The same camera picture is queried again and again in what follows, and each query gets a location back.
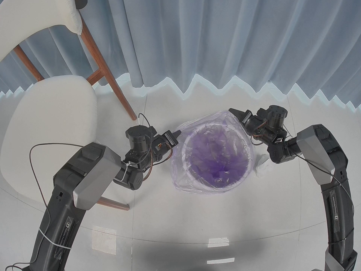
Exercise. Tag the crumpled white paper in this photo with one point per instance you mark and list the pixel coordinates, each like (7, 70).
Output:
(263, 166)

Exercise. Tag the purple plastic bag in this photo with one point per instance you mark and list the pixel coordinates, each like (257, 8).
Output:
(220, 157)

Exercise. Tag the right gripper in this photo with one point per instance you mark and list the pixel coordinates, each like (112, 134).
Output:
(251, 123)

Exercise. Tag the pale blue curtain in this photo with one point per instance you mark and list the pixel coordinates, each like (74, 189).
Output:
(197, 38)

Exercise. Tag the white chair with wooden legs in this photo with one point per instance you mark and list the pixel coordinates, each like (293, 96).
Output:
(50, 117)

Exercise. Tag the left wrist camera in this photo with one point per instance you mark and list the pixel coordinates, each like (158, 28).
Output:
(152, 131)

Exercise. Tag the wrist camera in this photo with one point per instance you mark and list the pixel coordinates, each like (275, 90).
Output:
(152, 131)
(261, 113)

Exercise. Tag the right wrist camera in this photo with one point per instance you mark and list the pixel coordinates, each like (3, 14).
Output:
(261, 113)

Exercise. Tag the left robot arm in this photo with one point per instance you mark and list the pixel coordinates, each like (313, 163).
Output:
(93, 165)

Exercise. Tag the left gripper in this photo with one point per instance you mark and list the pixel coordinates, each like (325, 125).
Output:
(167, 140)

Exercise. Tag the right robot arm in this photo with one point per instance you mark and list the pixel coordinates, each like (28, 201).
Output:
(318, 151)

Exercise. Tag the white trash bin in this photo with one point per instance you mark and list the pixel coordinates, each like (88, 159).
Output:
(186, 162)

